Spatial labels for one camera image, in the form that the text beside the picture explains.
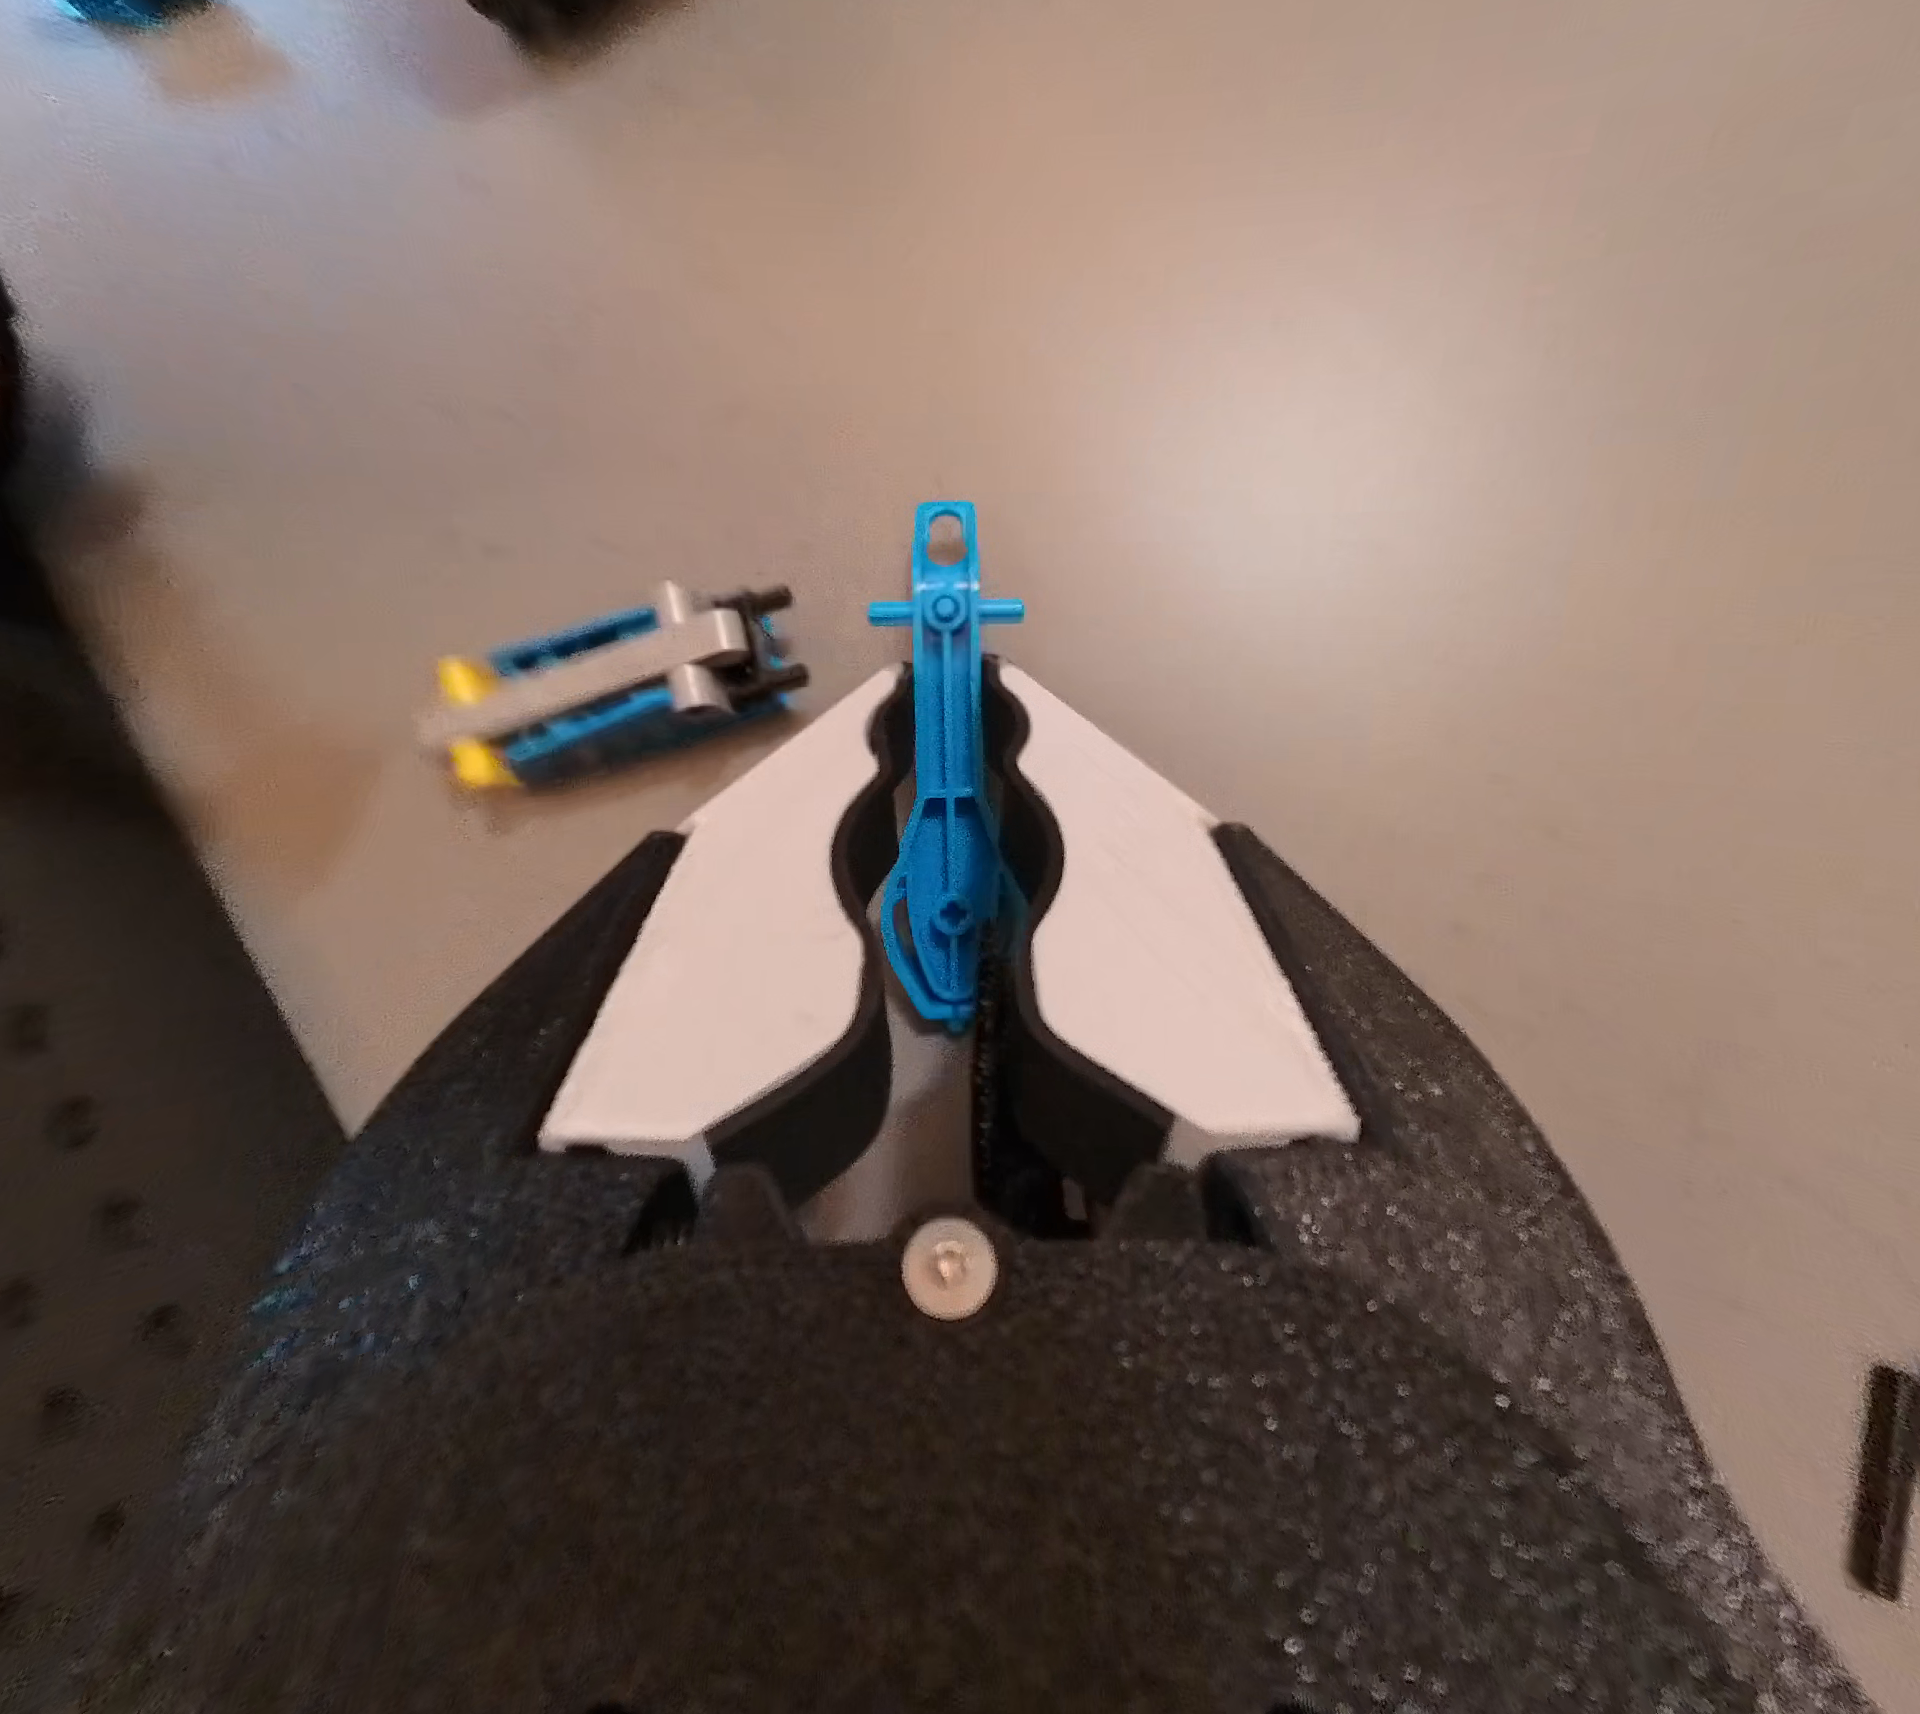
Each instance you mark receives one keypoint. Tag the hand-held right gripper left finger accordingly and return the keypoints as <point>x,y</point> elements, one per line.
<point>722,980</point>

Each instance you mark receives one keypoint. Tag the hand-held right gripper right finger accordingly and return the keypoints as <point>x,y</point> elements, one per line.
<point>1185,980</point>

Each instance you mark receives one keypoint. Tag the blue grey brick assembly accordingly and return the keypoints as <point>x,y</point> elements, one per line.
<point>614,693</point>

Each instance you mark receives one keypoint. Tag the blue brick separator tool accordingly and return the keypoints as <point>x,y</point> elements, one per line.
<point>944,726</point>

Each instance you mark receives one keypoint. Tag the white desk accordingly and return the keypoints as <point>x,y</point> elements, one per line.
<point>1352,394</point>

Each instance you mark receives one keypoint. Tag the black dimpled mat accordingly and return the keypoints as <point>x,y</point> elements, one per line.
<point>119,1145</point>

